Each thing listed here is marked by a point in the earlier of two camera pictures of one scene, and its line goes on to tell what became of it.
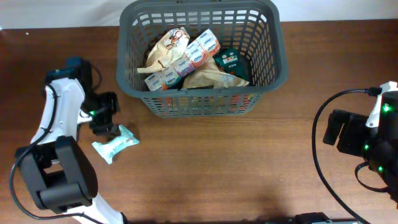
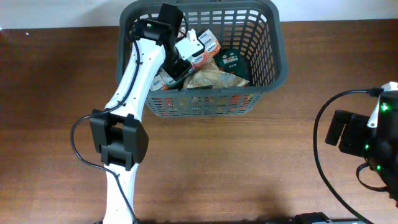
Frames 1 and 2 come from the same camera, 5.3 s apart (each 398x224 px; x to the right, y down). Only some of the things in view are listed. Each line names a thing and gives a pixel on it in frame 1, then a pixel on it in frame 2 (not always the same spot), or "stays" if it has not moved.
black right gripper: (333, 127) stays
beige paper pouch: (209, 74) stays
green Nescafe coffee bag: (231, 60) stays
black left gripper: (104, 125) -> (179, 70)
